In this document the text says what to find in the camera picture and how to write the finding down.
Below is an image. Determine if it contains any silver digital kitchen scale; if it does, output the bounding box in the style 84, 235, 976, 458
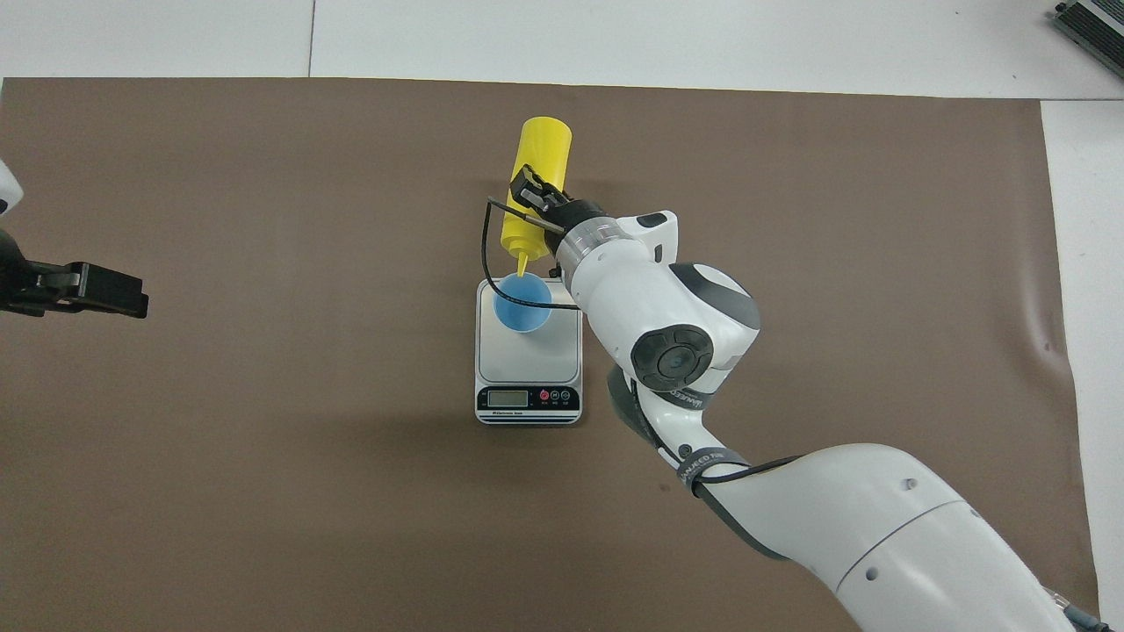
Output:
475, 278, 583, 427

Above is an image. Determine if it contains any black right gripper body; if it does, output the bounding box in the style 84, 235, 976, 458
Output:
540, 197, 609, 243

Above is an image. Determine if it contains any brown table mat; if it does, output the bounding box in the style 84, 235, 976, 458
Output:
0, 77, 1102, 632

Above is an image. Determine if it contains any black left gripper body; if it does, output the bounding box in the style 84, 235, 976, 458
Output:
0, 230, 40, 317

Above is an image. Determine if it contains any blue plastic cup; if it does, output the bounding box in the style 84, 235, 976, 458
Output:
492, 271, 554, 334

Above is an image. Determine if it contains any yellow squeeze bottle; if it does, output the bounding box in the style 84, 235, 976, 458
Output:
501, 117, 573, 280

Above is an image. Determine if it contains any grey ribbed metal device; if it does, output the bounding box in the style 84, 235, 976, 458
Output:
1054, 0, 1124, 80

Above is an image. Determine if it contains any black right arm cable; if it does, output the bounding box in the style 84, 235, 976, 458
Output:
481, 197, 802, 485

